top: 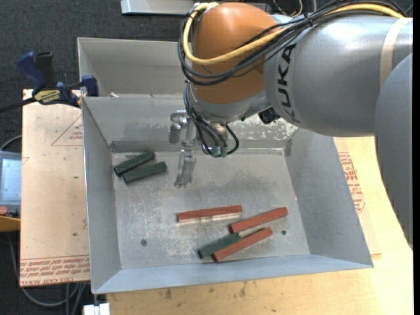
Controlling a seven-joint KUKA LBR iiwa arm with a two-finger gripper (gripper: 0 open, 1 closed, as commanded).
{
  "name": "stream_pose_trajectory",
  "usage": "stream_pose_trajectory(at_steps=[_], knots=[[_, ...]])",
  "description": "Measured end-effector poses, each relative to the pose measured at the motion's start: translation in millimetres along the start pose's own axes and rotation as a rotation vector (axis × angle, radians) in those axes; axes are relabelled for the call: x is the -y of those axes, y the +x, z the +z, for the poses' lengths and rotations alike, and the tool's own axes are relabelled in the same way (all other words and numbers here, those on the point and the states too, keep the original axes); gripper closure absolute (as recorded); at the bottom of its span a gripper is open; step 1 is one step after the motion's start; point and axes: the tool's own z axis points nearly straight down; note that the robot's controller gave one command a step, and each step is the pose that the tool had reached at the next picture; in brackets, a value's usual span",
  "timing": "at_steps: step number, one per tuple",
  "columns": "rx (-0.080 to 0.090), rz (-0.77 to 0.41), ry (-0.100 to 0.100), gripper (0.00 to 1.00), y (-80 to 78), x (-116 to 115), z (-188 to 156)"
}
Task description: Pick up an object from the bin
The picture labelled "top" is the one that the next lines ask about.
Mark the dark green flat block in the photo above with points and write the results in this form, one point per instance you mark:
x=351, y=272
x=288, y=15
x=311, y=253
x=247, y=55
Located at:
x=219, y=245
x=145, y=172
x=134, y=162

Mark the grey metal bin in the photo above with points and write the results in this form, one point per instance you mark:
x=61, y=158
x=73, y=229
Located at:
x=203, y=192

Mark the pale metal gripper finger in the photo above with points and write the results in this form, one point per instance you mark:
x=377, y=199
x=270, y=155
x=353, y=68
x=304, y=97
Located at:
x=190, y=169
x=181, y=171

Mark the brown cardboard board red print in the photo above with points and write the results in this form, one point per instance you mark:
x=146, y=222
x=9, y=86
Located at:
x=52, y=182

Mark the red-brown flat block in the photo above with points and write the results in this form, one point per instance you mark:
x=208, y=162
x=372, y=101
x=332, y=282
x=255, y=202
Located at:
x=210, y=213
x=259, y=219
x=243, y=244

